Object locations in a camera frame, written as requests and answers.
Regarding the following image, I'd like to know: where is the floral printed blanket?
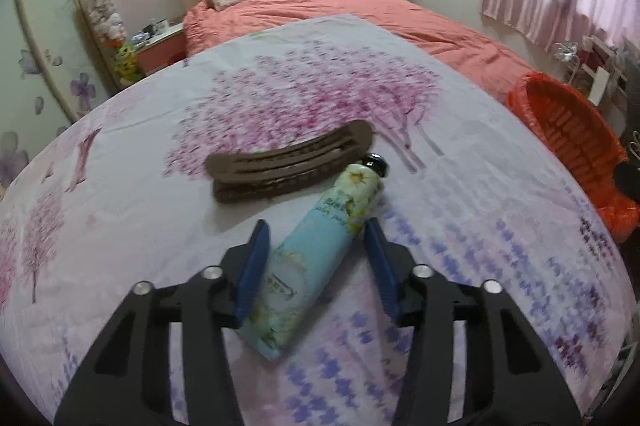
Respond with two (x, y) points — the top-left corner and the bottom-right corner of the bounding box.
(0, 12), (632, 426)

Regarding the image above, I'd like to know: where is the flower-print sliding wardrobe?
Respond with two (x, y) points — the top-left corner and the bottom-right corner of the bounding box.
(0, 0), (117, 193)

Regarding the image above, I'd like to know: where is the pink duvet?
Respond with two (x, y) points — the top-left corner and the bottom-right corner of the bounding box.
(182, 0), (539, 87)

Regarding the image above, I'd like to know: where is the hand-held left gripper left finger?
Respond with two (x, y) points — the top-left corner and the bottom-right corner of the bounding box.
(54, 220), (272, 426)

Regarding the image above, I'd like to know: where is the pink and white nightstand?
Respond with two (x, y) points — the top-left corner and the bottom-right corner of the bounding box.
(132, 25), (187, 77)

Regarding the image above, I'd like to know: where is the brown hair clip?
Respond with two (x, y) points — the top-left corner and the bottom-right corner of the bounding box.
(203, 119), (375, 205)

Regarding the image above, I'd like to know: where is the light blue floral tube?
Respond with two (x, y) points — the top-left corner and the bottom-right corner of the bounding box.
(235, 153), (390, 362)

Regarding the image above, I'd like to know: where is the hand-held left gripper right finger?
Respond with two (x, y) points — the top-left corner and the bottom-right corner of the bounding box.
(363, 218), (586, 426)

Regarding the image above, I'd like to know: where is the orange plastic waste basket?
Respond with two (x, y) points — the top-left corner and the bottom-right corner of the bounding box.
(507, 72), (640, 245)

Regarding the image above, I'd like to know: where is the yellow-green plush toy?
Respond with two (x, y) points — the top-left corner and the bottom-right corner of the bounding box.
(113, 42), (144, 82)

